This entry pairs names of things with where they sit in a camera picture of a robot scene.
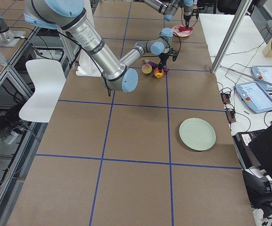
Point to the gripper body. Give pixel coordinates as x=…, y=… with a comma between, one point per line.
x=187, y=18
x=162, y=57

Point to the purple eggplant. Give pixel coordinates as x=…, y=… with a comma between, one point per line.
x=154, y=65

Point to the red pomegranate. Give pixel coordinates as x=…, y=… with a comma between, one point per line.
x=158, y=73

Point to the red chili pepper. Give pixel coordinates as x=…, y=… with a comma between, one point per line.
x=184, y=29

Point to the peach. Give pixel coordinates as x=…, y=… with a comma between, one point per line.
x=146, y=68

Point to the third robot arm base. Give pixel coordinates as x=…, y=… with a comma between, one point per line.
x=1, y=30

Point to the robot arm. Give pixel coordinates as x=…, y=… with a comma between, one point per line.
x=169, y=11
x=70, y=16

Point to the pink plate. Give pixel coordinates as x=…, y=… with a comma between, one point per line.
x=177, y=33

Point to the green plate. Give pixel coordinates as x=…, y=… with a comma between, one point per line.
x=197, y=134

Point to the near teach pendant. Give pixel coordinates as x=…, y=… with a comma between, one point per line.
x=254, y=96

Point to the teach pendant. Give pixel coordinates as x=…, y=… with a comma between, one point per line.
x=262, y=72
x=254, y=96

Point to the brown grid table mat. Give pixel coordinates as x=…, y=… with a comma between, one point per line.
x=120, y=161

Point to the far teach pendant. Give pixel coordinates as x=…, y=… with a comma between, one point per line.
x=262, y=72

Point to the white chair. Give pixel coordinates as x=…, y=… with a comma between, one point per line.
x=48, y=79

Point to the black laptop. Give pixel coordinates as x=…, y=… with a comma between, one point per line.
x=255, y=148

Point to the aluminium camera post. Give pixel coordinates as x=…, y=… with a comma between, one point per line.
x=238, y=17

